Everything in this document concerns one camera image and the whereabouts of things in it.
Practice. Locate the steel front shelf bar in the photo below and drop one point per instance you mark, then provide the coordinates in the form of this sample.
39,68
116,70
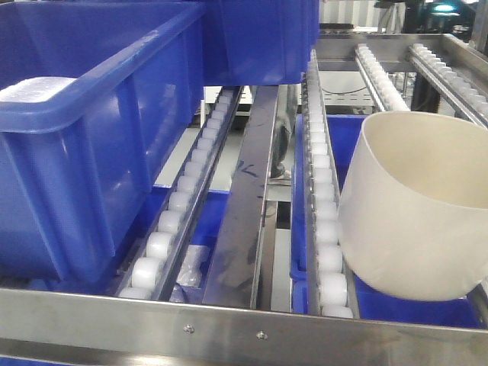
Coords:
79,329

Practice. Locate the white roller track left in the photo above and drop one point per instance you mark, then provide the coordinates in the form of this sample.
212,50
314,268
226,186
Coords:
154,269

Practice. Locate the white roller track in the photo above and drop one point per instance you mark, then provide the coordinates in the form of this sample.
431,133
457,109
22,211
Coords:
383,92
331,287
462,95
154,269

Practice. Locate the white roller track middle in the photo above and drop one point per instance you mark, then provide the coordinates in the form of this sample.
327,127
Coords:
331,287

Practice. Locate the blue crate rear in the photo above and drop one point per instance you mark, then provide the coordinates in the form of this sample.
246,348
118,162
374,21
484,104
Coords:
258,42

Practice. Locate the white roller track rear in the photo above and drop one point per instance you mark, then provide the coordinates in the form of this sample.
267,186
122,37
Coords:
383,92

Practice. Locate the large blue crate near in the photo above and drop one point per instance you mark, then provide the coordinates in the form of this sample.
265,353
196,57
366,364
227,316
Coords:
76,168

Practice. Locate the white roller track far right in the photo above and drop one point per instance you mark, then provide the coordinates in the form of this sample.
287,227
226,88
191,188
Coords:
462,95

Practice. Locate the steel divider rail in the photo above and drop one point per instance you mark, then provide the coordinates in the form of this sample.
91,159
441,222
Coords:
233,277

